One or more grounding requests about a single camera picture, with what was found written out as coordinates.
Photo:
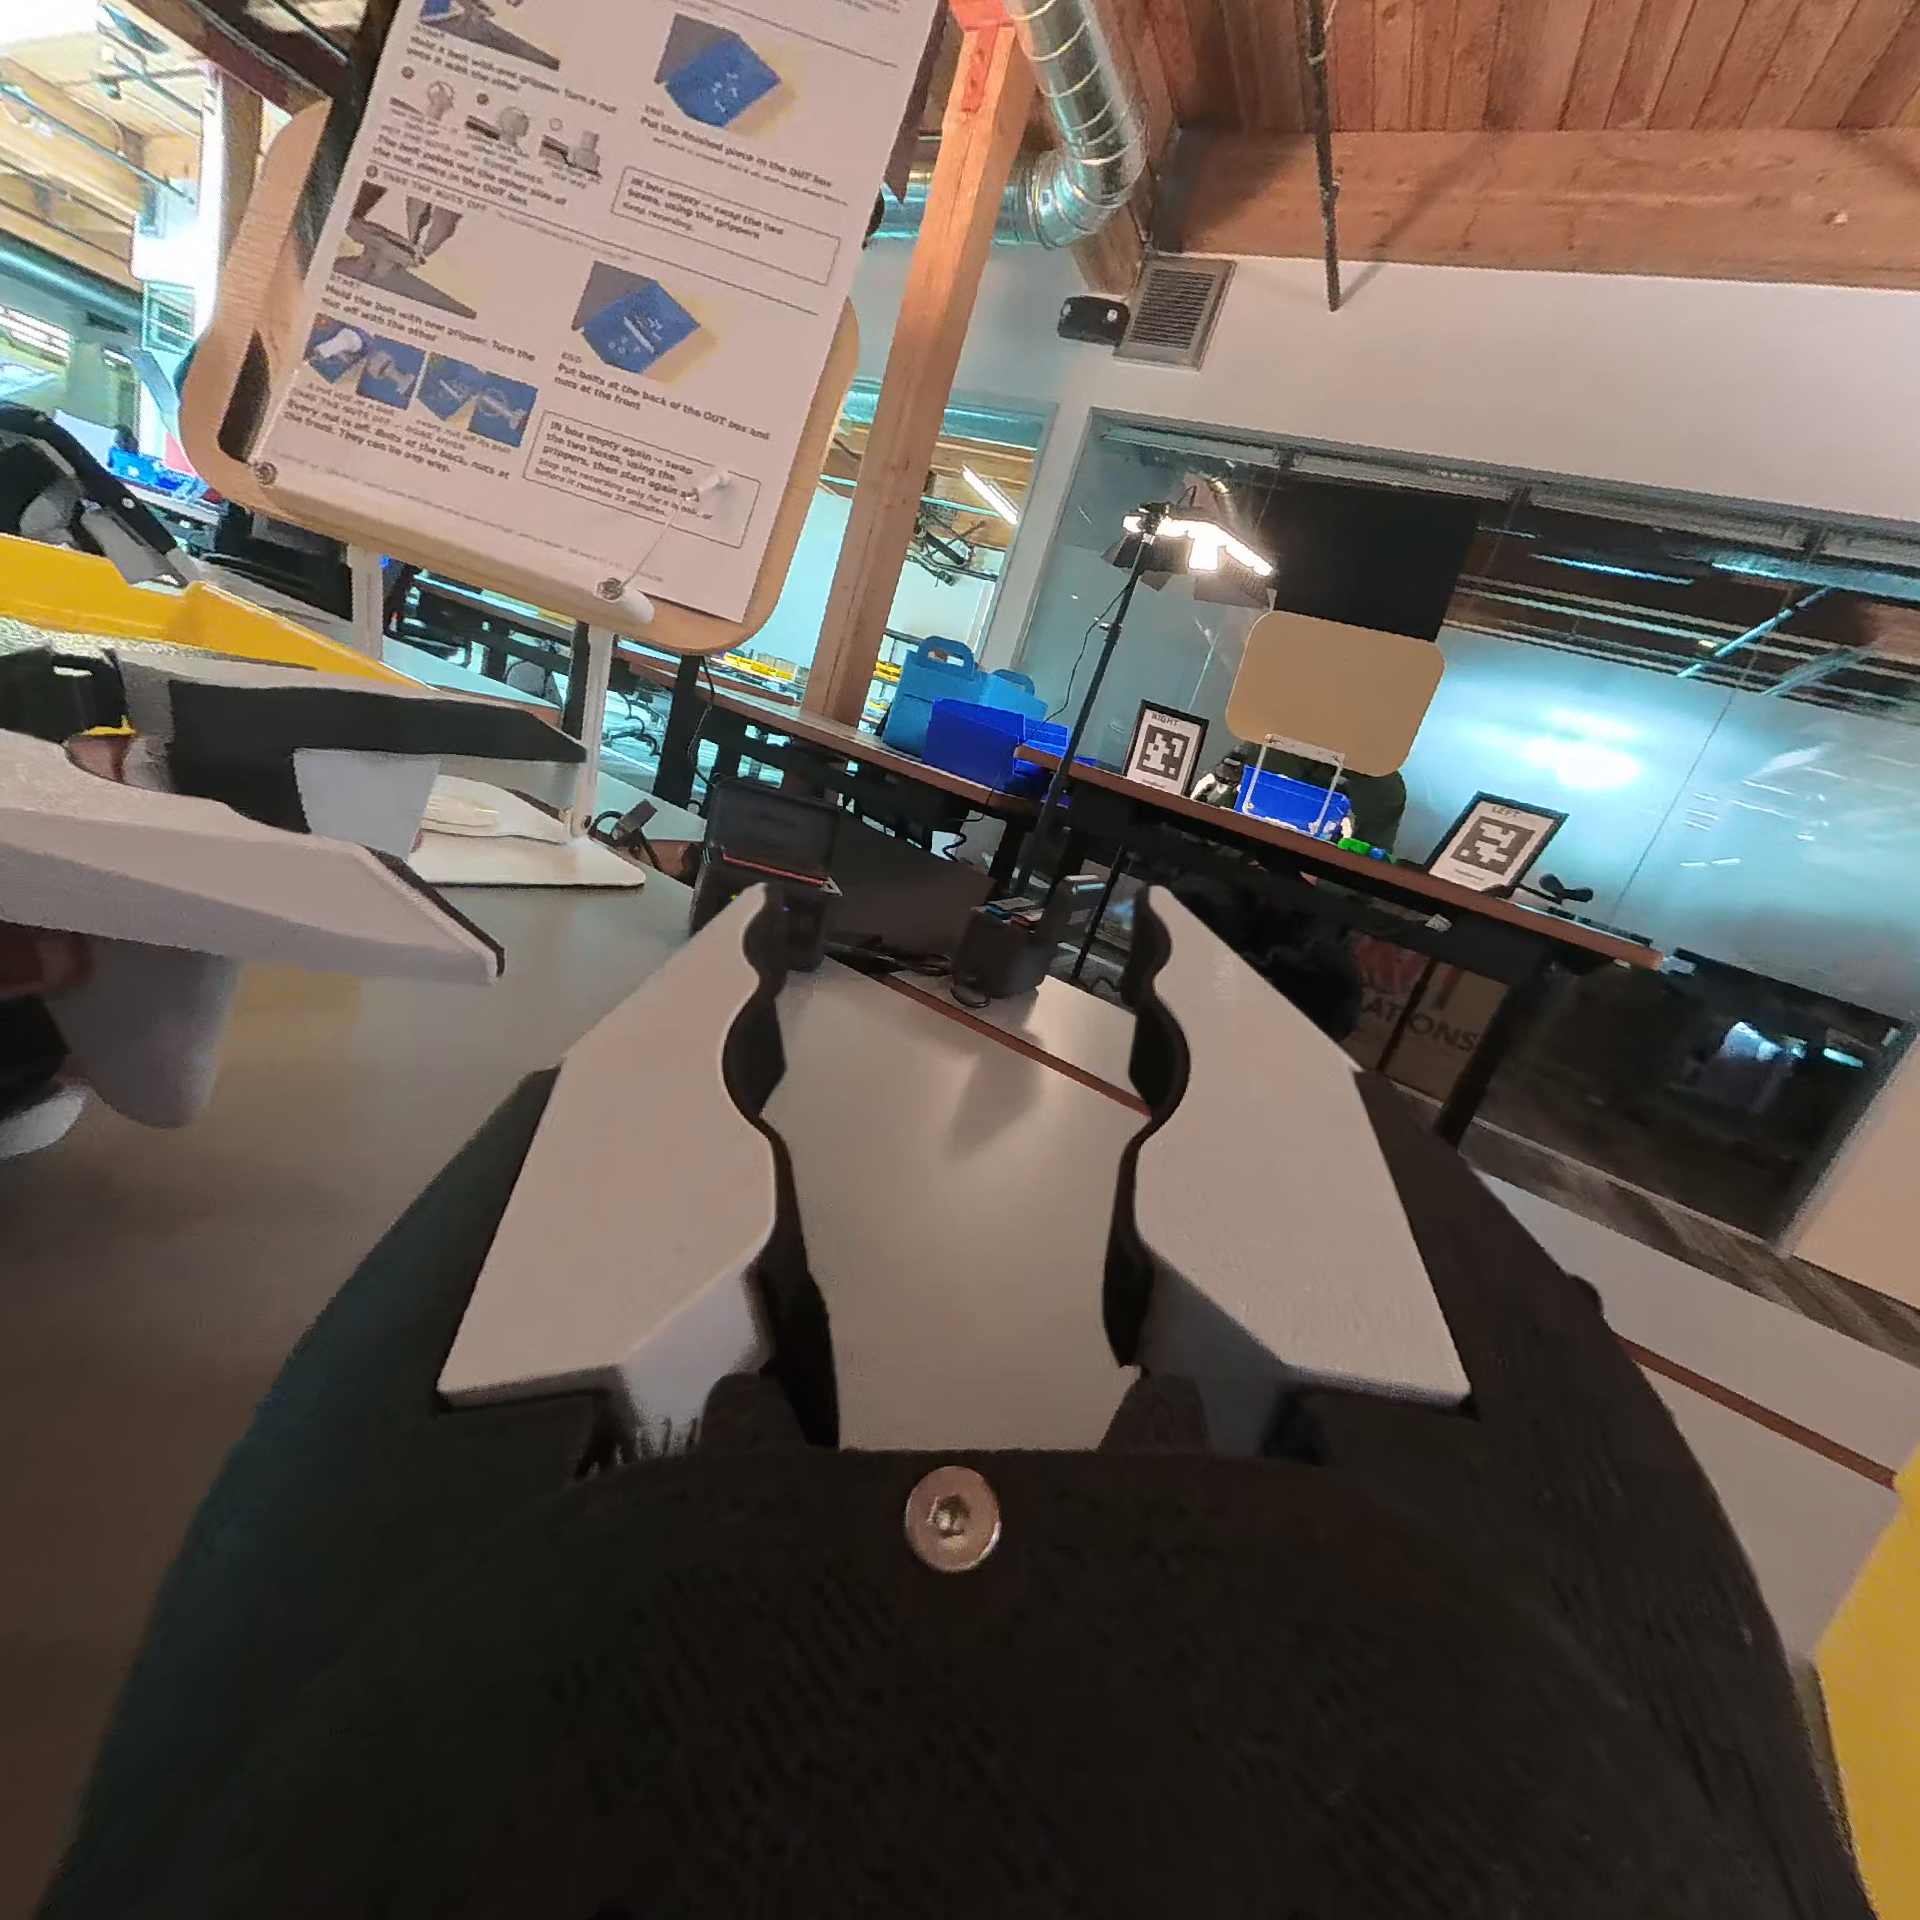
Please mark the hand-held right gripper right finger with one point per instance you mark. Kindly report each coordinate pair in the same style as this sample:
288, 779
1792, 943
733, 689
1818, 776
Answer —
1291, 1201

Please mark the yellow plastic bin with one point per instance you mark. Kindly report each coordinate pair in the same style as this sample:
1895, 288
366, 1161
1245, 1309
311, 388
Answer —
1875, 1726
256, 622

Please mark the blue plastic bin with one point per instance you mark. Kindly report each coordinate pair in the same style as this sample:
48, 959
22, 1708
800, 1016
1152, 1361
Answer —
1291, 801
991, 735

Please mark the black screen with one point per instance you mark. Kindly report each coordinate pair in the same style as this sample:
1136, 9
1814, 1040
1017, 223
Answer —
1367, 555

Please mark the wooden instruction board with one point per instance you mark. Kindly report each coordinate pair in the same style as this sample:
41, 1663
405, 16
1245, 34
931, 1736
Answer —
598, 301

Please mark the framed marker tag sign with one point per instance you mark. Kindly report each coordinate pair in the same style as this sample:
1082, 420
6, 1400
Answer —
1168, 744
1495, 844

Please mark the black battery charger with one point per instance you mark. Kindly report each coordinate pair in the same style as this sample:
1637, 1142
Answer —
1005, 944

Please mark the hanging metal rod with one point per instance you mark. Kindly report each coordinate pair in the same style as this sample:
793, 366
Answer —
1322, 149

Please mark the black wall device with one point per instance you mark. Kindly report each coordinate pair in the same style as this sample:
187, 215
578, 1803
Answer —
1092, 320

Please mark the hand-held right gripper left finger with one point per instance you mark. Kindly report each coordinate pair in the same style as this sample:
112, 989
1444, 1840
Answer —
614, 1201

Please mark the brown edged desk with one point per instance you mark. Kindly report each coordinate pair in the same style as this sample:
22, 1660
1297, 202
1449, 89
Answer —
810, 728
1352, 865

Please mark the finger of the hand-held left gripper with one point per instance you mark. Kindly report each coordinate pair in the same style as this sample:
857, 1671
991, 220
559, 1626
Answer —
195, 885
366, 804

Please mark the printed cardboard box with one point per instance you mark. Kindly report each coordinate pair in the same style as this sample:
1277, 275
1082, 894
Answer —
1423, 1021

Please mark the black power station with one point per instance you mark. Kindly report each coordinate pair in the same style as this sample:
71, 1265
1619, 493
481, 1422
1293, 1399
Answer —
765, 854

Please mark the black chair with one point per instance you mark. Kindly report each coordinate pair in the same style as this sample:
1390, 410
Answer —
44, 481

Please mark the beige board on stand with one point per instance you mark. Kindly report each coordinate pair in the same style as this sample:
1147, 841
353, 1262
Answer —
1333, 689

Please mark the studio light on tripod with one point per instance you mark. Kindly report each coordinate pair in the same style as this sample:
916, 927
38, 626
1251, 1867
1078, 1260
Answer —
1147, 541

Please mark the grey wall vent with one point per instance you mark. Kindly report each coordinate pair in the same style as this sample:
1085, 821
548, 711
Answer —
1174, 313

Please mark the silver ventilation duct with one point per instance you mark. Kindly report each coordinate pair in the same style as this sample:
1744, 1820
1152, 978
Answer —
1082, 135

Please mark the wooden post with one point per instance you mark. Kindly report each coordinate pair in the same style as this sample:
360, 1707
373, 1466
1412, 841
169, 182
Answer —
931, 377

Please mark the blue tool caddy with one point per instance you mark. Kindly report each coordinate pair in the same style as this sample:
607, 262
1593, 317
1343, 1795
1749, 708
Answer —
959, 689

